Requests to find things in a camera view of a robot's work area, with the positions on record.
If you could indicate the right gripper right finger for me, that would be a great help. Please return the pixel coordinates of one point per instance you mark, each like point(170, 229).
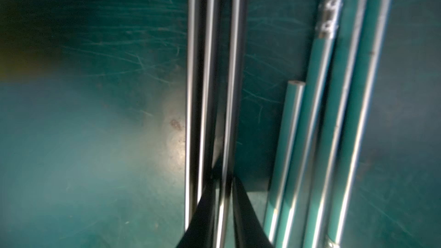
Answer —
point(248, 232)

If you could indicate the black pencil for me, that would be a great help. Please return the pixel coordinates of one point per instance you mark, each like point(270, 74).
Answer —
point(234, 88)
point(202, 50)

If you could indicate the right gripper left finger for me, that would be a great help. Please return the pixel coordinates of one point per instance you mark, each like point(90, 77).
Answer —
point(200, 231)

